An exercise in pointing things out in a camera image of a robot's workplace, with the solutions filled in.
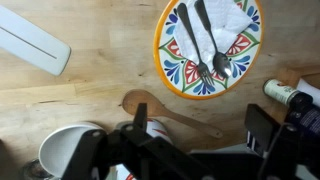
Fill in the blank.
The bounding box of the white spice jar green label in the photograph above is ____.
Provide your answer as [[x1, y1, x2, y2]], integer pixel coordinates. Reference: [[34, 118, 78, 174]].
[[262, 78, 301, 107]]

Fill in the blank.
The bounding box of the colourful floral ceramic plate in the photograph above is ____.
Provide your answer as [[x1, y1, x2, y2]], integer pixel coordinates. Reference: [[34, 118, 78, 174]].
[[153, 0, 265, 100]]

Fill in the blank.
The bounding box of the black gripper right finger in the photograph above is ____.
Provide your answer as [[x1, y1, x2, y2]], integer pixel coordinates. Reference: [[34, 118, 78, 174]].
[[245, 103, 320, 180]]

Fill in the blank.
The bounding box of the white ceramic bowl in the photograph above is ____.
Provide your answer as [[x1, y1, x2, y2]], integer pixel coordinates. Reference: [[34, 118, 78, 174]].
[[38, 121, 111, 178]]

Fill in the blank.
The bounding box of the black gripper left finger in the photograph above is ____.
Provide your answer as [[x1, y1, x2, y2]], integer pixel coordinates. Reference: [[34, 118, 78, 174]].
[[61, 102, 214, 180]]

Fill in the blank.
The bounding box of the white paper napkin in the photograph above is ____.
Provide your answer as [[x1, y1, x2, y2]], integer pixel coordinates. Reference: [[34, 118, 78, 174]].
[[173, 0, 254, 71]]

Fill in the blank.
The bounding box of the dark navy bottle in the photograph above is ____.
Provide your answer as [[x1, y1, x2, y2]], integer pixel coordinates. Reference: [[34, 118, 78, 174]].
[[286, 92, 320, 141]]

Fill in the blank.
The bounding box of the light wooden spoon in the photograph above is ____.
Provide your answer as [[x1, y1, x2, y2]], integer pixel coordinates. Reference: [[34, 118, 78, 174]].
[[121, 89, 224, 139]]

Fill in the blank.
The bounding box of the white flat scraper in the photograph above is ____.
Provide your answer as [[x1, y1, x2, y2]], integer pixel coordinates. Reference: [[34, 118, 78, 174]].
[[0, 4, 72, 77]]

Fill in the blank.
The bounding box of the metal fork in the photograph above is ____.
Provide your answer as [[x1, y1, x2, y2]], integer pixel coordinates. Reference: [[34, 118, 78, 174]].
[[176, 2, 215, 87]]

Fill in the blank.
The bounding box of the small glass bowl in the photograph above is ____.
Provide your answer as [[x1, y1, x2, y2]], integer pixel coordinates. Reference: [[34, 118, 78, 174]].
[[21, 158, 54, 180]]

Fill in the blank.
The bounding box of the white shaker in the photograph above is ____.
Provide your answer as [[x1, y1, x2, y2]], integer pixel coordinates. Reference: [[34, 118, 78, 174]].
[[295, 77, 320, 108]]

